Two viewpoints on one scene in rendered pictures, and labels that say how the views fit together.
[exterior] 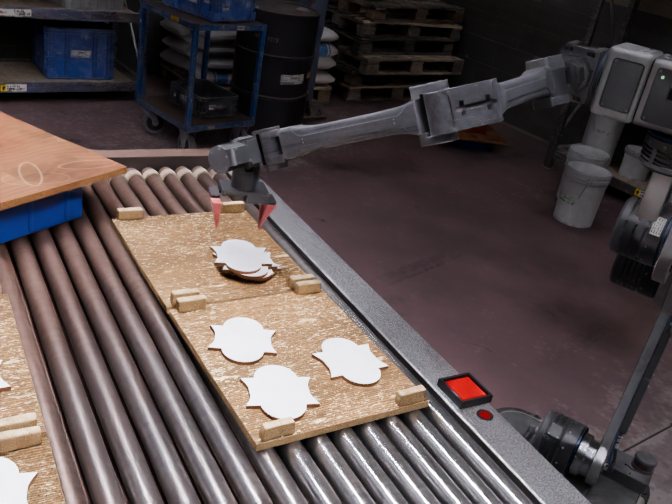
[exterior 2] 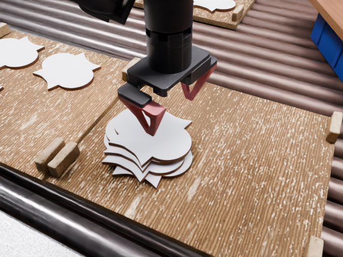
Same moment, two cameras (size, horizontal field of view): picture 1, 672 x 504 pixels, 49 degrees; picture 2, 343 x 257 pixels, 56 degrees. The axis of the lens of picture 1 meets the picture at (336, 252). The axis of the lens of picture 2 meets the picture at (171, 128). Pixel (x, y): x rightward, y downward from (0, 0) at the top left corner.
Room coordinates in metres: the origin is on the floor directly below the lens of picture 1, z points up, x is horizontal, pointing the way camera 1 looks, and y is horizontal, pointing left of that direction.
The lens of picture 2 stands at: (1.81, 0.05, 1.36)
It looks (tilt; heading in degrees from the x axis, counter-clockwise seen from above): 45 degrees down; 150
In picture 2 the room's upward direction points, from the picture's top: straight up
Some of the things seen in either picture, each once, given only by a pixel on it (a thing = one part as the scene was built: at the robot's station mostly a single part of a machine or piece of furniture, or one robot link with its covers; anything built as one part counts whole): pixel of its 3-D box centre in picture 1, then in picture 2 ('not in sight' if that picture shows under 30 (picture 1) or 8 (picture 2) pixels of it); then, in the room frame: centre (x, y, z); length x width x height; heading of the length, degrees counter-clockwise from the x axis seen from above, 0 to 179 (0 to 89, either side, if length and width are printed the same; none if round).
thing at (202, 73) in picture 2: (224, 207); (184, 80); (1.48, 0.26, 1.07); 0.07 x 0.07 x 0.09; 22
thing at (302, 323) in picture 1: (293, 356); (22, 88); (1.18, 0.04, 0.93); 0.41 x 0.35 x 0.02; 35
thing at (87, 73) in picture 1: (73, 47); not in sight; (5.39, 2.19, 0.32); 0.50 x 0.41 x 0.37; 128
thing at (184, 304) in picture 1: (191, 303); (131, 69); (1.26, 0.26, 0.95); 0.06 x 0.02 x 0.03; 125
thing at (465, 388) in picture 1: (464, 390); not in sight; (1.18, -0.29, 0.92); 0.06 x 0.06 x 0.01; 34
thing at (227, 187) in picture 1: (244, 178); (169, 48); (1.50, 0.22, 1.14); 0.10 x 0.07 x 0.07; 112
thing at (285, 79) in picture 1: (272, 68); not in sight; (5.43, 0.72, 0.44); 0.59 x 0.59 x 0.88
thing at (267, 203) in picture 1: (255, 208); (154, 105); (1.51, 0.19, 1.07); 0.07 x 0.07 x 0.09; 22
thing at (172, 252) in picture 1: (210, 254); (204, 150); (1.52, 0.28, 0.93); 0.41 x 0.35 x 0.02; 35
